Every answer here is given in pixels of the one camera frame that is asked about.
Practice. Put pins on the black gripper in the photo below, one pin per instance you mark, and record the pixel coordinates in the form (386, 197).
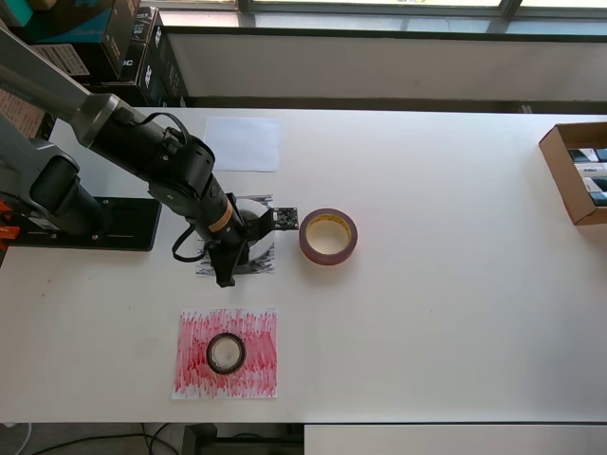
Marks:
(230, 251)

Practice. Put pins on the white tape roll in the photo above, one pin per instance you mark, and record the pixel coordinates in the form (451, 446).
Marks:
(265, 244)

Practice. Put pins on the black tape roll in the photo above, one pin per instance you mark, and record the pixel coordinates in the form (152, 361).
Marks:
(226, 372)

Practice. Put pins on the red tape roll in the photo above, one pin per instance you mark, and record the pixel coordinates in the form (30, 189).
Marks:
(328, 260)

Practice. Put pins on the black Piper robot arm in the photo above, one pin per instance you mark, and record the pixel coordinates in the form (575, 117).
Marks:
(142, 142)

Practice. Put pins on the black scribbled paper sheet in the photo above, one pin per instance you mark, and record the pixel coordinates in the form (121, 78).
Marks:
(261, 267)

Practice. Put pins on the red scribbled paper sheet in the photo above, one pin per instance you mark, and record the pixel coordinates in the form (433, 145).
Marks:
(256, 374)

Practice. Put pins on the plain white paper sheet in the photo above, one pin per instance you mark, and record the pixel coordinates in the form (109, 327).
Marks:
(246, 142)

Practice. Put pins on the black box white lettering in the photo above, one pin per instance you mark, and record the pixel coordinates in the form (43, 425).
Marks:
(147, 92)
(171, 71)

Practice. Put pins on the orange black table clamp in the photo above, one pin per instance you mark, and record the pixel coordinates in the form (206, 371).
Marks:
(9, 233)

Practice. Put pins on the white rectangular board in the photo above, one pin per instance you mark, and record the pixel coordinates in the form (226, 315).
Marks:
(427, 441)

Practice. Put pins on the large brown cardboard box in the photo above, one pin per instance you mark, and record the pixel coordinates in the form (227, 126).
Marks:
(12, 111)

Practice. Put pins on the black box white label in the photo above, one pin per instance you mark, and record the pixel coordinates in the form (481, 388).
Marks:
(71, 54)

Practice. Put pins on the teal black printed box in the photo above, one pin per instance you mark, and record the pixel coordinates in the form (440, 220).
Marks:
(71, 33)

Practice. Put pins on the open brown cardboard tray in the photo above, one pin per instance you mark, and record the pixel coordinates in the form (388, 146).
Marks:
(557, 161)

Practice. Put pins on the white carton black lettering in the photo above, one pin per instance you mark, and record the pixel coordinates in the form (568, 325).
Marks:
(590, 170)

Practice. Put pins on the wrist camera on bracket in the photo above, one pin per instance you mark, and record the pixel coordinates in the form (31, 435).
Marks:
(287, 219)

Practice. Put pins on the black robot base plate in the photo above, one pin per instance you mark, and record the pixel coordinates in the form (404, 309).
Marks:
(133, 223)

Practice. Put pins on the black table leg frame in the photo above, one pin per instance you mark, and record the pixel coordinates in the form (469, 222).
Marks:
(199, 441)

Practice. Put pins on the dark window frame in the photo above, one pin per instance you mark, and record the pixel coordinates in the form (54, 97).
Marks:
(509, 12)

